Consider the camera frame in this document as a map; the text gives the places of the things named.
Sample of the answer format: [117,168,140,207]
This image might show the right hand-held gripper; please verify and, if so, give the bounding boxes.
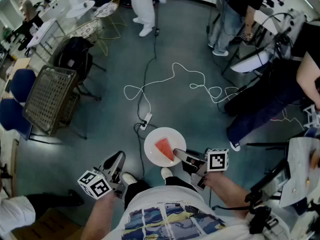
[173,148,230,192]

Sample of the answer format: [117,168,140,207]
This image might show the person's left white shoe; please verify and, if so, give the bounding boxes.
[121,171,138,185]

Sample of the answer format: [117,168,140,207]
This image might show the white power strip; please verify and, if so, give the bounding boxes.
[139,112,153,131]

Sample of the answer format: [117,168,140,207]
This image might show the white round chair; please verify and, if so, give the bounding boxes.
[231,49,270,74]

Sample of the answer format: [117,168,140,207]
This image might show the white counter table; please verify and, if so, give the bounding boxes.
[37,0,71,22]

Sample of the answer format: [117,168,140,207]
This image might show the red watermelon slice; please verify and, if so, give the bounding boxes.
[154,136,175,162]

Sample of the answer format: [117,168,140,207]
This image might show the person's white printed t-shirt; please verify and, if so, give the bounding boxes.
[101,185,292,240]

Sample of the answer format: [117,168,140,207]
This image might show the marble table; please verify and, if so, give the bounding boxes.
[278,136,320,209]

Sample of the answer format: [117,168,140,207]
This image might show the white floor cable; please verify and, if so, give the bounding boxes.
[123,62,242,105]

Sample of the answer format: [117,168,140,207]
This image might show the blue chair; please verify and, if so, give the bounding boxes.
[0,98,34,141]
[6,68,37,103]

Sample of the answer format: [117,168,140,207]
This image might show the printed cardboard box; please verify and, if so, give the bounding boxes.
[11,207,87,240]

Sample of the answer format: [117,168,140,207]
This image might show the person's black trousers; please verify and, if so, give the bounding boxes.
[123,175,201,211]

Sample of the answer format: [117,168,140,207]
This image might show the person's white shoe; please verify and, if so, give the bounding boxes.
[160,167,174,185]
[121,171,138,185]

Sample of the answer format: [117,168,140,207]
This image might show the person's left forearm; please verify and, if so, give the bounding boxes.
[84,193,119,240]

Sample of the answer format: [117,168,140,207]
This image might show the black chair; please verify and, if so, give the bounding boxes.
[53,35,107,102]

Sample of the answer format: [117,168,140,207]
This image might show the black tripod stand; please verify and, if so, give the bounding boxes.
[152,0,162,37]

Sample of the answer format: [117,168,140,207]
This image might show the person's right forearm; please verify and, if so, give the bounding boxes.
[204,170,254,220]

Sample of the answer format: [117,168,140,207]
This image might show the white round plate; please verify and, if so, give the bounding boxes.
[143,126,188,167]

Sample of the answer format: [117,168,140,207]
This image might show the patterned chair with yellow frame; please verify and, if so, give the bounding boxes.
[92,0,129,40]
[65,18,110,58]

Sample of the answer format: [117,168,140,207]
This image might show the person's right white shoe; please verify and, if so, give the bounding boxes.
[160,167,174,185]

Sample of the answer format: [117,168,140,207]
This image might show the white table with red sticker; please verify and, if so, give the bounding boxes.
[25,17,66,58]

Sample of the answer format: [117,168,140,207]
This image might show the black floor cable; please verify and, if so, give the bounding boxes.
[133,122,159,179]
[134,26,161,125]

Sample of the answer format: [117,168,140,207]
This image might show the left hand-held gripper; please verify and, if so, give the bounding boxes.
[77,150,127,200]

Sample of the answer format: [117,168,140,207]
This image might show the round white table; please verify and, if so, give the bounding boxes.
[65,0,96,19]

